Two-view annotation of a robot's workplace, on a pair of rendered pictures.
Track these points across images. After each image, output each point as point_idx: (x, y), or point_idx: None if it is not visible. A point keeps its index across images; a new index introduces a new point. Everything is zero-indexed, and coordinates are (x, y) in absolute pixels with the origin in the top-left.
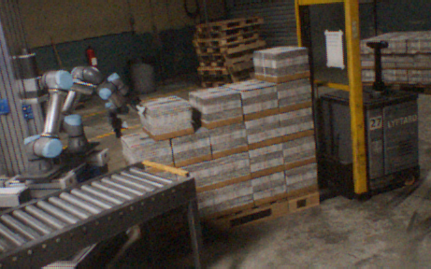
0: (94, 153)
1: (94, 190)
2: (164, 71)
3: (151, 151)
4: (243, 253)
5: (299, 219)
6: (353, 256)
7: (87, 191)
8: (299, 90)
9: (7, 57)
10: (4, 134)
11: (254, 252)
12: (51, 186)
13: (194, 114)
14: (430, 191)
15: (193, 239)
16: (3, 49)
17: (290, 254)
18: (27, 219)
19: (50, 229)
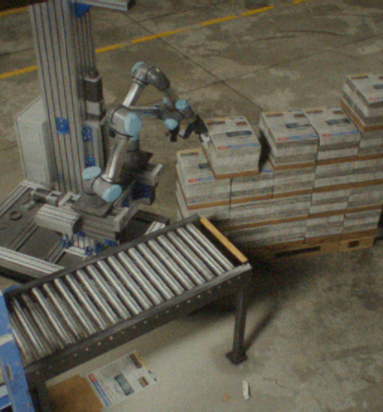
0: (147, 171)
1: (152, 257)
2: None
3: (209, 188)
4: (281, 299)
5: (346, 263)
6: None
7: (144, 255)
8: None
9: (75, 83)
10: (59, 148)
11: (292, 301)
12: (105, 221)
13: (262, 140)
14: None
15: (238, 314)
16: (70, 74)
17: (326, 313)
18: (91, 291)
19: (115, 316)
